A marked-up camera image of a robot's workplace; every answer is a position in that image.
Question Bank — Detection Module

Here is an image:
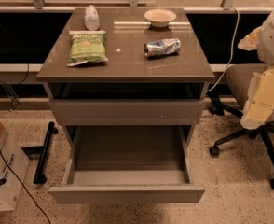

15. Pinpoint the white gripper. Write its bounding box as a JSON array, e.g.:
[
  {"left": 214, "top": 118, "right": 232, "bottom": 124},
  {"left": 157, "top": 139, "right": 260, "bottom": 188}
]
[{"left": 238, "top": 10, "right": 274, "bottom": 130}]

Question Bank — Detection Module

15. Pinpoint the crushed redbull can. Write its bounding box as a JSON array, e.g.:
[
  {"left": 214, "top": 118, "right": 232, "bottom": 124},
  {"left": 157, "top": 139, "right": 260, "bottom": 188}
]
[{"left": 144, "top": 38, "right": 182, "bottom": 57}]

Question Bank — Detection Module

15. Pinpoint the grey drawer cabinet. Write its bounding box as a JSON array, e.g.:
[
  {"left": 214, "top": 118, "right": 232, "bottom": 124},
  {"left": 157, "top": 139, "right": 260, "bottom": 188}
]
[{"left": 37, "top": 8, "right": 213, "bottom": 144}]

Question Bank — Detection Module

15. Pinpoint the open grey middle drawer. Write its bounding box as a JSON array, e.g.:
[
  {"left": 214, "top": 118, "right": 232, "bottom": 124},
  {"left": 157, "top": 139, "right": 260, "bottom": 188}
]
[{"left": 50, "top": 126, "right": 204, "bottom": 203}]

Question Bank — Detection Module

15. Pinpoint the closed grey upper drawer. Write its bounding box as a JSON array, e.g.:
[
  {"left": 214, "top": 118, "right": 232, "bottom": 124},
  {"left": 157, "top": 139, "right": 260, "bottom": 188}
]
[{"left": 49, "top": 99, "right": 204, "bottom": 126}]

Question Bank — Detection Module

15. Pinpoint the beige paper bowl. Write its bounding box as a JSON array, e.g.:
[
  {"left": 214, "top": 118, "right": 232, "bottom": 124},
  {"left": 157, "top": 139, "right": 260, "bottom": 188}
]
[{"left": 144, "top": 9, "right": 176, "bottom": 28}]

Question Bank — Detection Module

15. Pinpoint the clear plastic water bottle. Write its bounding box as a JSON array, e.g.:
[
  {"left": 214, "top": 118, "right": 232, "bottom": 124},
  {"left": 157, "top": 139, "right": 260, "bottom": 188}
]
[{"left": 84, "top": 5, "right": 100, "bottom": 31}]

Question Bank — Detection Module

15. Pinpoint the green chip bag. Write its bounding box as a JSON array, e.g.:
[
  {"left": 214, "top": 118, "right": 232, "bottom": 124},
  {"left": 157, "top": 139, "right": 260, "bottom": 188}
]
[{"left": 67, "top": 31, "right": 108, "bottom": 67}]

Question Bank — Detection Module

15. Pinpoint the black metal bar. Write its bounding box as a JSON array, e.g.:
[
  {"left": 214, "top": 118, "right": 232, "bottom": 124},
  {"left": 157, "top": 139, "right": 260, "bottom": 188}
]
[{"left": 34, "top": 121, "right": 58, "bottom": 184}]

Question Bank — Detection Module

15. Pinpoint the white cardboard box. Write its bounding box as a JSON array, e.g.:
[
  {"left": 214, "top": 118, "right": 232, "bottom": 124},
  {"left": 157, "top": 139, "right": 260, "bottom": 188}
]
[{"left": 0, "top": 131, "right": 30, "bottom": 212}]

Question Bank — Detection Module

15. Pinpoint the black floor cable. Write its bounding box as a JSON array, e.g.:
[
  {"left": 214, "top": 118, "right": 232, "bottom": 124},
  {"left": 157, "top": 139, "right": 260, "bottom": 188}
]
[{"left": 0, "top": 126, "right": 52, "bottom": 224}]

